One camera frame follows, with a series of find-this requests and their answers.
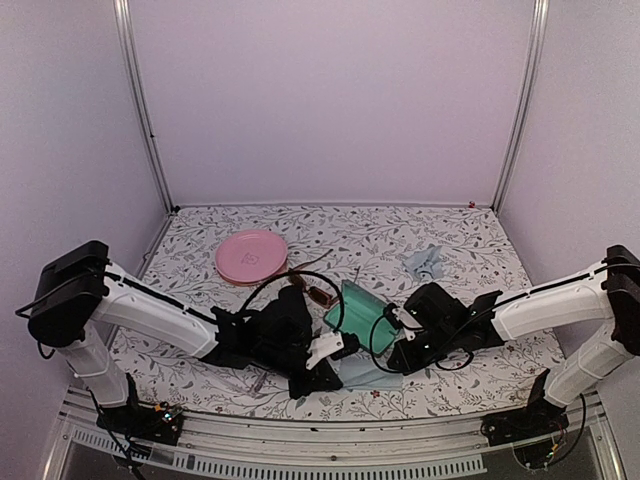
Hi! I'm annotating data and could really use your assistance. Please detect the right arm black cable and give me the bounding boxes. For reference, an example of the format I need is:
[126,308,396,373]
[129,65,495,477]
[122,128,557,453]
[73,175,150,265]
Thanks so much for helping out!
[369,304,494,376]

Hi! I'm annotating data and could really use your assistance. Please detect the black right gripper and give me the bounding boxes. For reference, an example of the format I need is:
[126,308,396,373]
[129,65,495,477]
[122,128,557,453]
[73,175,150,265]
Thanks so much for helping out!
[387,325,459,377]

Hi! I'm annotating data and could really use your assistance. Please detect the right aluminium frame post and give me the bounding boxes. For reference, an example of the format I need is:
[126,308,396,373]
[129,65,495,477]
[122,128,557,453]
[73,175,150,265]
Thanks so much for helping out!
[491,0,550,217]

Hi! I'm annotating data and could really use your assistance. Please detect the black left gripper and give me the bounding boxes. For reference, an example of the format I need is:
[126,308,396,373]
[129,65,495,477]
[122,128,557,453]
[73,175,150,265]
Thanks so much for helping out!
[255,343,343,402]

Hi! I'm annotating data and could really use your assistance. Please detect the pink plate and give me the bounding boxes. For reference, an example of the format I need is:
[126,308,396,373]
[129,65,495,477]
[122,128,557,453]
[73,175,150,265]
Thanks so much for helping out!
[215,230,288,285]

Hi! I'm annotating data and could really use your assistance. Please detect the crumpled light blue cloth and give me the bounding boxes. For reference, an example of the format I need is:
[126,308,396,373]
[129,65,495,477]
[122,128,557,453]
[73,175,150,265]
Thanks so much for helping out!
[402,244,444,282]

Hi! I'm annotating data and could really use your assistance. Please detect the clear purple glasses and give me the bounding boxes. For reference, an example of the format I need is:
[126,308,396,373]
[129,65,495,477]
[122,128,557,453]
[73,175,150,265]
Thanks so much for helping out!
[242,371,271,400]

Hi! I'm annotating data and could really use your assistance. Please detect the left aluminium frame post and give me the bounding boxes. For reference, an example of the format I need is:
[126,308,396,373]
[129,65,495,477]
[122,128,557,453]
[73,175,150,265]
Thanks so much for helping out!
[113,0,175,215]

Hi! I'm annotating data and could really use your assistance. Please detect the blue-grey cleaning cloth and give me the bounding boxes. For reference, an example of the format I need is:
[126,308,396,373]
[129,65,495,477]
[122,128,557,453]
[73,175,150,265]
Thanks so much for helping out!
[338,356,403,391]

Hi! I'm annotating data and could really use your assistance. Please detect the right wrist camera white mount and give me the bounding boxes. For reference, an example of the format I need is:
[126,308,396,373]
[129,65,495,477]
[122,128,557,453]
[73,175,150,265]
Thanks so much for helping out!
[386,304,425,341]

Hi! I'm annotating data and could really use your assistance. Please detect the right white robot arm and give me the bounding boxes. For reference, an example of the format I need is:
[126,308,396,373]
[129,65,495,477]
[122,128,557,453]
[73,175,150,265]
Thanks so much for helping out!
[387,245,639,436]

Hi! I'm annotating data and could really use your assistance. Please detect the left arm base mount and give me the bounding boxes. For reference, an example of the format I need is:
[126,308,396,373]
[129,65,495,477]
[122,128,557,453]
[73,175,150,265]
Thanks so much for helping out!
[96,373,184,446]

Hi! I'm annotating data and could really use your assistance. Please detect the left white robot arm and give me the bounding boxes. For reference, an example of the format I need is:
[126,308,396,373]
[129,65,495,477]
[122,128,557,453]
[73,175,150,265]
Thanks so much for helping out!
[15,240,346,434]

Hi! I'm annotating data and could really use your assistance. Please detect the brown sunglasses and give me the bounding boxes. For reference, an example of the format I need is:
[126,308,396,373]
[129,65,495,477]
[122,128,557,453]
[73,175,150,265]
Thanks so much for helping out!
[288,249,338,310]

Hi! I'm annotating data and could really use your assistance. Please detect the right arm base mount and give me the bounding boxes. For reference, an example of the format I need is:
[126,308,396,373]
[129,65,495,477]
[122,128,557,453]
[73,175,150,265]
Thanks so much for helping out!
[480,369,587,471]

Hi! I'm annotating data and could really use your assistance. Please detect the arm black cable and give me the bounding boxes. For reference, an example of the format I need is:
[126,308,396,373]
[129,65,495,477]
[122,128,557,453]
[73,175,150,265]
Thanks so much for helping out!
[369,304,494,376]
[239,271,346,336]

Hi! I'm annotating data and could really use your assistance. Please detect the grey case green lining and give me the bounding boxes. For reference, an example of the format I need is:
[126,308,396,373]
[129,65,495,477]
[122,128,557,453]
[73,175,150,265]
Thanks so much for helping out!
[339,280,399,358]

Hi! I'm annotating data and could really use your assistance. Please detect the front aluminium rail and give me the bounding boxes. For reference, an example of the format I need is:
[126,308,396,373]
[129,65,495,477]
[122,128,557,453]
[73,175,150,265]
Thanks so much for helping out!
[44,384,621,480]

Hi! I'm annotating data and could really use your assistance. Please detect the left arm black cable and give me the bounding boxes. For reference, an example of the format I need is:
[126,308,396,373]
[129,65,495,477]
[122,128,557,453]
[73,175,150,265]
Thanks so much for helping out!
[239,271,346,336]

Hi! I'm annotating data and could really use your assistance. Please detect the aluminium frame post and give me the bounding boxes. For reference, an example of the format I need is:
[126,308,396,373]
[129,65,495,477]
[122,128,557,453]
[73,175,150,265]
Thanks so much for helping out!
[113,0,175,215]
[491,0,550,217]

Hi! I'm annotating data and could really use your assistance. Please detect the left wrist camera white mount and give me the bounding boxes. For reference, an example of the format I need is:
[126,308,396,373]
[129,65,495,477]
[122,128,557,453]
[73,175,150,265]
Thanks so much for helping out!
[306,332,360,370]

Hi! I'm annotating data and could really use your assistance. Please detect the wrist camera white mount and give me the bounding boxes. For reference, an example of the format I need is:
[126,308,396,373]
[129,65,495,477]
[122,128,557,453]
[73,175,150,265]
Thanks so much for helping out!
[306,332,360,370]
[386,304,425,341]

